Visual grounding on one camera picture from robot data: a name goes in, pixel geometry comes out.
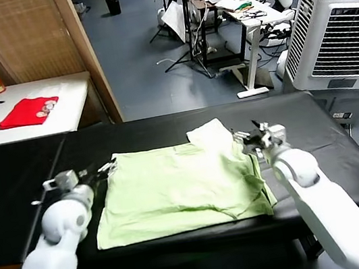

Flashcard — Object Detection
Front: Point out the black tripod stand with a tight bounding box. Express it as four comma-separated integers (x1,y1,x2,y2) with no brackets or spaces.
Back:
143,0,214,87

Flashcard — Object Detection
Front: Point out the folded red shirt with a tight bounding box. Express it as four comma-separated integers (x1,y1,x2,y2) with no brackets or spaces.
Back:
0,93,63,131

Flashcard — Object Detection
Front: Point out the white power strip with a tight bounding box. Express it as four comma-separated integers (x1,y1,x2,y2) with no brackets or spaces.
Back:
331,109,354,121

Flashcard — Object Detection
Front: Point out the black trash bin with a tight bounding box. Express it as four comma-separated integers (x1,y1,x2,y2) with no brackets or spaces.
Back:
105,0,123,16

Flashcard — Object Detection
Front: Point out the green yellow item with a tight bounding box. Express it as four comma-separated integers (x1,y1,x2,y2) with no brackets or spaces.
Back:
235,0,254,13

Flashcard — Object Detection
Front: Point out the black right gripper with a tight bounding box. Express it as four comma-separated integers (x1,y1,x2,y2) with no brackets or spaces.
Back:
230,117,274,160

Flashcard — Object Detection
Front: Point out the white reflector panel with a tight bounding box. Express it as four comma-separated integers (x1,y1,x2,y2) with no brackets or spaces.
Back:
158,0,190,46

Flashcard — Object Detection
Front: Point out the white air cooler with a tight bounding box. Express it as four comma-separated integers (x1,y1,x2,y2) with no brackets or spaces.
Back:
269,0,359,135

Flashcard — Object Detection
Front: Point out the black table cover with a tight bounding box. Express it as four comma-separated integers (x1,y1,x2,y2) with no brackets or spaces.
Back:
0,82,359,269

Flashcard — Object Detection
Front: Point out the gray wrist camera mount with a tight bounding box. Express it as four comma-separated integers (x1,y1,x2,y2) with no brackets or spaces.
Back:
40,169,82,198
265,123,289,149

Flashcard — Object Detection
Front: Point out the light green shirt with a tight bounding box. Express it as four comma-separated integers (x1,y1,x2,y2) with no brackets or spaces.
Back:
80,111,281,251

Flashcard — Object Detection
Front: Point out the white standing desk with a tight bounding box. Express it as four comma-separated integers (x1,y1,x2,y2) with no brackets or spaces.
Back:
212,0,306,100

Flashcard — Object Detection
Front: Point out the white floor cable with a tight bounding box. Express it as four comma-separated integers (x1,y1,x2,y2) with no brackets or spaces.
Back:
155,57,177,67

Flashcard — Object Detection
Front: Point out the gray left wrist camera mount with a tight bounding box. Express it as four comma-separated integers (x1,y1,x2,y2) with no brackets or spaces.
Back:
40,169,82,198

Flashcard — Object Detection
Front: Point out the white side table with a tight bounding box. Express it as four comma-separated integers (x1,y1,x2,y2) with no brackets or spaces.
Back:
0,70,100,146

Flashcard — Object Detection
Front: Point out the gray right wrist camera mount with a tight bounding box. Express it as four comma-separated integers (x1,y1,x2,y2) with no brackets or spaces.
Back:
265,123,289,149

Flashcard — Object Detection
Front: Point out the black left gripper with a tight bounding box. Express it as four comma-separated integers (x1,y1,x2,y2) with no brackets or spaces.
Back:
75,160,122,193

